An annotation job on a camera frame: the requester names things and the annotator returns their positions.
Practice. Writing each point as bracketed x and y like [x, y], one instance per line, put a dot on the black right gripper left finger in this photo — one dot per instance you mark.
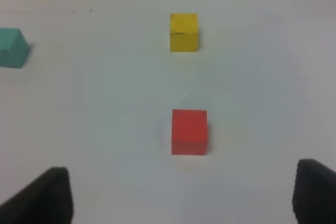
[47, 199]

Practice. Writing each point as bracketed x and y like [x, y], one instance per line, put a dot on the yellow block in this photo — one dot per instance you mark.
[184, 32]

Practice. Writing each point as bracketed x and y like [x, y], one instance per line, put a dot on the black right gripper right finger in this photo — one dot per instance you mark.
[313, 198]

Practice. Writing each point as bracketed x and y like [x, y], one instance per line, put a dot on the teal block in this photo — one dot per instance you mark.
[14, 48]

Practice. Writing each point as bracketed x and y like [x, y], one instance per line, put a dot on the red block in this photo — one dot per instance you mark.
[189, 132]

